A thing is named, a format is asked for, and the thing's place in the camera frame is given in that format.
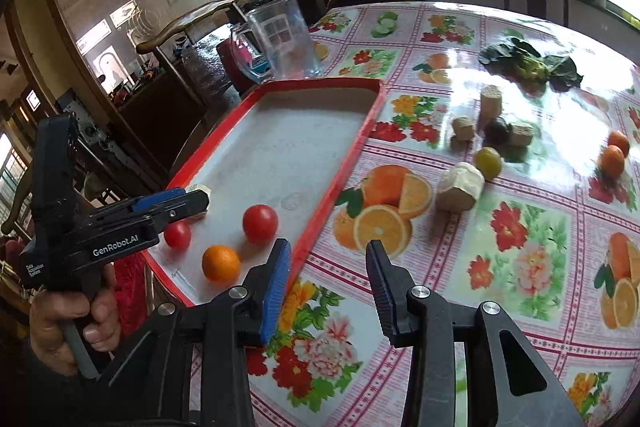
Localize floral tablecloth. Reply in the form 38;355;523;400
190;2;640;427

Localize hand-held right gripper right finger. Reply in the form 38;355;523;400
365;239;586;427

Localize dark purple round fruit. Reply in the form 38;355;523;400
484;117;512;146

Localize large pale yam chunk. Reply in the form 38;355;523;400
435;162;486;212

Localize small red tomato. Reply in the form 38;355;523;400
164;221;193;251

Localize orange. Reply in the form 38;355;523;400
607;130;631;158
202;245;241;284
600;145;626;178

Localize person's left hand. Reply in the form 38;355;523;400
29;264;122;378

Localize ribbed pale yam chunk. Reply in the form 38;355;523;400
479;85;503;128

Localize red plastic tray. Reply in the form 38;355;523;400
142;78;385;307

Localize large red tomato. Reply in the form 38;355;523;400
242;204;279;245

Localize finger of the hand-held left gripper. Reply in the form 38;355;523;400
92;188;187;220
145;190;210;228

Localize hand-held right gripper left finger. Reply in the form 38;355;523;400
92;238;293;427

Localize small pale yam chunk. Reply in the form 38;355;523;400
451;116;476;142

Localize clear plastic pitcher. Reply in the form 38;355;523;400
230;0;325;82

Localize green round fruit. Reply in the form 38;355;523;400
474;147;502;180

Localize green leafy vegetable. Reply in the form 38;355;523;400
477;38;585;92

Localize light wooden chair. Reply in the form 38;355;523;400
136;0;246;108

